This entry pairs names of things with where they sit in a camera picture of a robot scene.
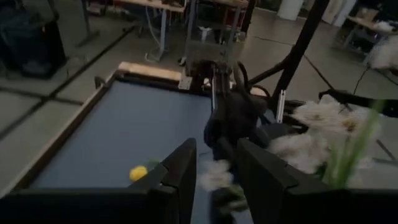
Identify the wooden table border board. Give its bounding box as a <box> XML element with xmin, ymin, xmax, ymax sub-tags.
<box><xmin>117</xmin><ymin>61</ymin><xmax>268</xmax><ymax>97</ymax></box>

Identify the wooden workbench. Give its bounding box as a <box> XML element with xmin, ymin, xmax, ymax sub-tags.
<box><xmin>113</xmin><ymin>0</ymin><xmax>187</xmax><ymax>62</ymax></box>

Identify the grey metal cart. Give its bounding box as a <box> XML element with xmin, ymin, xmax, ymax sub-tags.
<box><xmin>183</xmin><ymin>0</ymin><xmax>249</xmax><ymax>68</ymax></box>

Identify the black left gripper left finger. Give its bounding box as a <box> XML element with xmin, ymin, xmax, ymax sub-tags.
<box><xmin>0</xmin><ymin>138</ymin><xmax>197</xmax><ymax>224</ymax></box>

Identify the black metal rig frame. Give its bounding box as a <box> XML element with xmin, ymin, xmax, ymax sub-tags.
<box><xmin>248</xmin><ymin>0</ymin><xmax>398</xmax><ymax>118</ymax></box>

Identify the short-stemmed yellow tulip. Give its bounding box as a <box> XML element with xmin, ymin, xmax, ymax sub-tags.
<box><xmin>129</xmin><ymin>157</ymin><xmax>161</xmax><ymax>183</ymax></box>

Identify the black floor bin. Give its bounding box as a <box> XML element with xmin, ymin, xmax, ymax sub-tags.
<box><xmin>0</xmin><ymin>6</ymin><xmax>68</xmax><ymax>79</ymax></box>

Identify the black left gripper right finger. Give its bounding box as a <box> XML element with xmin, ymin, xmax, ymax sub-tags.
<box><xmin>238</xmin><ymin>139</ymin><xmax>398</xmax><ymax>224</ymax></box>

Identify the black table edge rail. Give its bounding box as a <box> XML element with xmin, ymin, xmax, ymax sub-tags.
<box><xmin>12</xmin><ymin>70</ymin><xmax>215</xmax><ymax>191</ymax></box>

